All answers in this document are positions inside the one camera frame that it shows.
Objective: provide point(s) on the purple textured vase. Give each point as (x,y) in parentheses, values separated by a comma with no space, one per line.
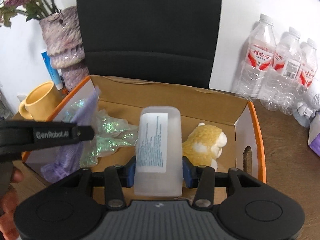
(62,36)

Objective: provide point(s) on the water bottle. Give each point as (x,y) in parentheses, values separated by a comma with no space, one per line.
(258,58)
(282,72)
(304,78)

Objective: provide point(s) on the purple tissue pack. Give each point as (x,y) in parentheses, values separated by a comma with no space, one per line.
(313,140)

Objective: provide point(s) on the left hand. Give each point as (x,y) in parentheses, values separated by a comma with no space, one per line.
(9,202)

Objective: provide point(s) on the white yellow plush toy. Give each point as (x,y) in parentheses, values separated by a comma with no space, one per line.
(204,145)

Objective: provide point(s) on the water bottle left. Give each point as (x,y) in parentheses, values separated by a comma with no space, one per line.
(258,58)

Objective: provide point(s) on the blue white tube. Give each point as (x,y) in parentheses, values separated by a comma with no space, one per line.
(54,74)

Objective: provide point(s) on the black paper bag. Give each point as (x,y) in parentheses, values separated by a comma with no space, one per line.
(170,41)

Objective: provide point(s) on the water bottle middle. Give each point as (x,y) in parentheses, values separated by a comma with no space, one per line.
(282,72)

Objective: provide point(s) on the dried pink rose bouquet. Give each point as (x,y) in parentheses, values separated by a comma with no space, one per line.
(31,9)

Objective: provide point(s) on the white translucent bottle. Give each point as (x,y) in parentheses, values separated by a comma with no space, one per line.
(159,171)

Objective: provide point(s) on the purple knitted cloth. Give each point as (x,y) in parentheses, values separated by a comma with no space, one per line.
(72,139)

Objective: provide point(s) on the iridescent plastic wrap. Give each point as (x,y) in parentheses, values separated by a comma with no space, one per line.
(110,135)

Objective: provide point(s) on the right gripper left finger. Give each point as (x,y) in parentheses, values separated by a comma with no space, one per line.
(127,173)

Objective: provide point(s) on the yellow ceramic mug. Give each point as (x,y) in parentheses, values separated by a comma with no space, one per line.
(41,102)

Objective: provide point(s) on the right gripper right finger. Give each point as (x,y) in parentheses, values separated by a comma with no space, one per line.
(190,174)

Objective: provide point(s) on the water bottle right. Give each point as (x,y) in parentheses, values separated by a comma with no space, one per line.
(304,78)

